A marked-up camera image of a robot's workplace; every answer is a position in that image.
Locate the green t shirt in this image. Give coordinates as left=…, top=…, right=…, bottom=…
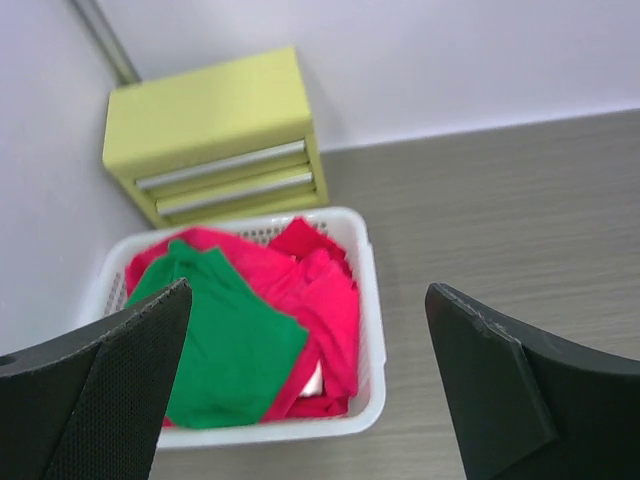
left=129, top=240, right=309, bottom=429

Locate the yellow-green drawer box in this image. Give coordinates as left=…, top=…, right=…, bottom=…
left=102, top=47, right=328, bottom=228

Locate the red t shirt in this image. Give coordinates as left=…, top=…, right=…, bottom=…
left=125, top=218, right=360, bottom=420

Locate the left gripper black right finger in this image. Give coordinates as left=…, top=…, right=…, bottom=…
left=425, top=283, right=639, bottom=479

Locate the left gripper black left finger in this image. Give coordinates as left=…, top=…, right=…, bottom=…
left=1, top=279, right=192, bottom=479

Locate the white plastic basket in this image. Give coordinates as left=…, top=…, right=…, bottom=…
left=75, top=207, right=387, bottom=451

